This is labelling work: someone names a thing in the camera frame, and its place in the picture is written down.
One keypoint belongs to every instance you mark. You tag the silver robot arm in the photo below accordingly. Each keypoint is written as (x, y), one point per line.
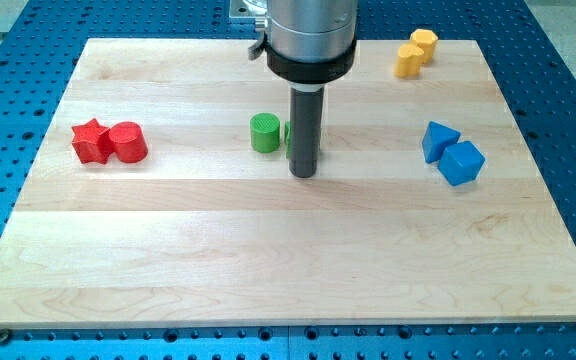
(308, 42)

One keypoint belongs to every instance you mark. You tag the red star block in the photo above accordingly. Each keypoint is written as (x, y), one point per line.
(91, 142)

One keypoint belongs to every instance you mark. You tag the green cylinder block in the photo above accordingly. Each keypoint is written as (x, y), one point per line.
(265, 132)

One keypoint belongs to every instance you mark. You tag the light wooden board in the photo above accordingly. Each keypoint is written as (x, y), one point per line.
(207, 232)

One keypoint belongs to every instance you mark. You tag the blue triangle block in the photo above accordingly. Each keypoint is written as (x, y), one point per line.
(436, 138)

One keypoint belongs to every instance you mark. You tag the red cylinder block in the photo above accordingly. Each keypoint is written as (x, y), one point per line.
(128, 142)

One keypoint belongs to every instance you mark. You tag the yellow heart block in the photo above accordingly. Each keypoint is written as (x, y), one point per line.
(409, 61)

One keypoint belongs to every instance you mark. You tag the blue cube block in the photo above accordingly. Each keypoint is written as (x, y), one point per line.
(461, 163)

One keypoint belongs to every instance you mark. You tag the silver metal mounting plate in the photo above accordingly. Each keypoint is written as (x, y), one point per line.
(241, 9)

